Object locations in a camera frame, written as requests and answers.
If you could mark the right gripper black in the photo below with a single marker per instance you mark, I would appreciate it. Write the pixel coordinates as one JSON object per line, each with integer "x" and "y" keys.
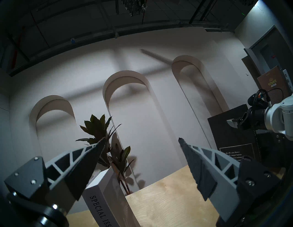
{"x": 254, "y": 119}

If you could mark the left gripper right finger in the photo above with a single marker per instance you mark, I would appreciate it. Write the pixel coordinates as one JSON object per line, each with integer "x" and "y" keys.
{"x": 201, "y": 169}

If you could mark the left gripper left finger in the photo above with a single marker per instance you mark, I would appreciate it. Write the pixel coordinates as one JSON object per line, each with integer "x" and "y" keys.
{"x": 84, "y": 164}

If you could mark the black Crime and Punishment book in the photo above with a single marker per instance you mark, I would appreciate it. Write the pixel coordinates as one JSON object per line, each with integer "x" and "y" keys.
{"x": 226, "y": 139}

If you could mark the grey Special Issue book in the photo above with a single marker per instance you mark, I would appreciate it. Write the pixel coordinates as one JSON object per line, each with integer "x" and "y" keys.
{"x": 109, "y": 199}

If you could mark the brown Homes book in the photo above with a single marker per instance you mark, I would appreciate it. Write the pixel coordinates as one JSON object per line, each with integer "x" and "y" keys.
{"x": 273, "y": 84}

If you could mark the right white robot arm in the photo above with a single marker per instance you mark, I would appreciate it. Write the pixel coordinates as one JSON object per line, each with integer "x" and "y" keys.
{"x": 280, "y": 114}

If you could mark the wooden display table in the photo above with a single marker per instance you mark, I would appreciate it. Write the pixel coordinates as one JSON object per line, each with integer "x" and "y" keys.
{"x": 164, "y": 201}

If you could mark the tall green potted plant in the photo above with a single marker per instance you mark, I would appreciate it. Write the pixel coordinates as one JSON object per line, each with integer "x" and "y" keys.
{"x": 98, "y": 128}

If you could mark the dark door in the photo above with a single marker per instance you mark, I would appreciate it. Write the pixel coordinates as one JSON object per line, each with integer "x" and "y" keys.
{"x": 267, "y": 52}

